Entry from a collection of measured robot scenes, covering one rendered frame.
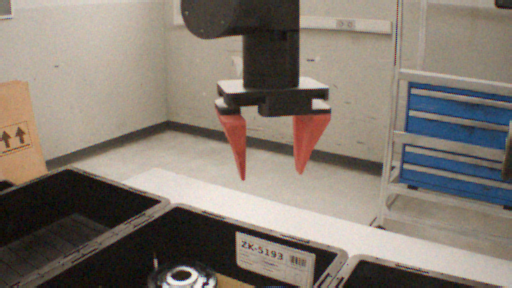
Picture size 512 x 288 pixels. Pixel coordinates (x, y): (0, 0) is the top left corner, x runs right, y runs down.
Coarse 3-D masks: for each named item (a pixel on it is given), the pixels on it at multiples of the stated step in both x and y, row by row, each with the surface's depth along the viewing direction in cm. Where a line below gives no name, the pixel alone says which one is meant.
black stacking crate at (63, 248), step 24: (24, 192) 73; (48, 192) 78; (72, 192) 83; (96, 192) 78; (120, 192) 74; (0, 216) 69; (24, 216) 73; (48, 216) 78; (72, 216) 83; (96, 216) 80; (120, 216) 76; (0, 240) 69; (24, 240) 73; (48, 240) 73; (72, 240) 74; (0, 264) 64; (24, 264) 65
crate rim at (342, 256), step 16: (176, 208) 66; (192, 208) 66; (144, 224) 61; (224, 224) 62; (240, 224) 61; (112, 240) 56; (288, 240) 57; (304, 240) 57; (80, 256) 51; (336, 256) 54; (48, 272) 48; (64, 272) 48; (336, 272) 49
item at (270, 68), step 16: (288, 32) 39; (256, 48) 39; (272, 48) 39; (288, 48) 39; (256, 64) 40; (272, 64) 39; (288, 64) 40; (224, 80) 45; (240, 80) 45; (256, 80) 40; (272, 80) 40; (288, 80) 40; (304, 80) 45; (224, 96) 40; (240, 96) 39; (256, 96) 40; (320, 96) 42
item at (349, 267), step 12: (348, 264) 51; (372, 264) 51; (384, 264) 50; (396, 264) 50; (336, 276) 49; (348, 276) 48; (420, 276) 48; (432, 276) 47; (444, 276) 47; (456, 276) 47
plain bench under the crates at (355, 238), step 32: (160, 192) 126; (192, 192) 126; (224, 192) 126; (256, 224) 108; (288, 224) 108; (320, 224) 107; (352, 224) 107; (384, 256) 92; (416, 256) 91; (448, 256) 90; (480, 256) 89
